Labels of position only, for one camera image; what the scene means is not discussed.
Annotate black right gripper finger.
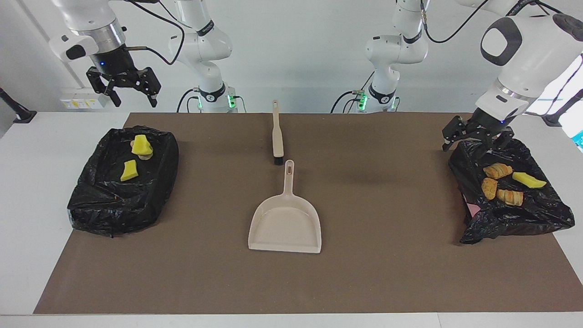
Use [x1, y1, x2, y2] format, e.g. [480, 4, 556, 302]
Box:
[86, 67, 123, 108]
[135, 67, 162, 108]

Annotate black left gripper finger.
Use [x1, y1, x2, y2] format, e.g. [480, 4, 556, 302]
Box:
[483, 128, 516, 158]
[442, 115, 469, 152]

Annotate striped croissant bread piece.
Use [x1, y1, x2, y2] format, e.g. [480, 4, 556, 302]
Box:
[483, 163, 513, 179]

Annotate plain yellow sponge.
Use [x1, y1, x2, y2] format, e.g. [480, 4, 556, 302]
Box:
[512, 171, 547, 189]

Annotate pale flaky bread piece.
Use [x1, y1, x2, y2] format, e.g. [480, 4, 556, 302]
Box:
[496, 189, 525, 206]

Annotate yellow green sponge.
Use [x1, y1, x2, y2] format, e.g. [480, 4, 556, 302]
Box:
[131, 134, 153, 156]

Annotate notched yellow sponge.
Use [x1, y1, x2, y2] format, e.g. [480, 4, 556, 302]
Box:
[120, 159, 138, 182]

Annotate beige brush black bristles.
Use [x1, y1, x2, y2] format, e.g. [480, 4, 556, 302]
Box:
[272, 100, 285, 165]

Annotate beige plastic dustpan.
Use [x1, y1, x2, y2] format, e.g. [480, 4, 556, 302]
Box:
[248, 160, 322, 254]

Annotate black bag bin pink rim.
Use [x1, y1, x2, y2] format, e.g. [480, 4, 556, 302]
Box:
[448, 138, 576, 245]

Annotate black bag lined bin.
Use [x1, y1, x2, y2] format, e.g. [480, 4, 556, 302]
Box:
[67, 126, 179, 238]

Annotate black stand clamp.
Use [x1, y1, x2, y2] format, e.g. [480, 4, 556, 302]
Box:
[0, 87, 37, 123]
[541, 89, 583, 127]

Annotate brown table mat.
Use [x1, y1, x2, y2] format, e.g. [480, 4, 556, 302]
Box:
[33, 113, 583, 315]

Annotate white wall socket box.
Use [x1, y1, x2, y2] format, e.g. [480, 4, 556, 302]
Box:
[61, 87, 108, 109]

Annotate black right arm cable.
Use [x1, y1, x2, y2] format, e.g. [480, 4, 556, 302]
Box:
[123, 0, 185, 66]

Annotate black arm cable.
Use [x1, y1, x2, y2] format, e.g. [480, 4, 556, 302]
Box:
[421, 0, 565, 45]
[123, 0, 185, 66]

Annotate black right base cable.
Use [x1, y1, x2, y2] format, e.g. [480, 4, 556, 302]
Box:
[177, 88, 201, 113]

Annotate black base cable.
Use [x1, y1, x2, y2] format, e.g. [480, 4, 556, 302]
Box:
[331, 72, 375, 113]
[177, 88, 201, 113]

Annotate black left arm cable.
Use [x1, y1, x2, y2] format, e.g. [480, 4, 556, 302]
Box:
[421, 0, 565, 45]

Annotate black left base cable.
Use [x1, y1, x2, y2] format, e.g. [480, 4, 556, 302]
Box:
[331, 72, 375, 113]

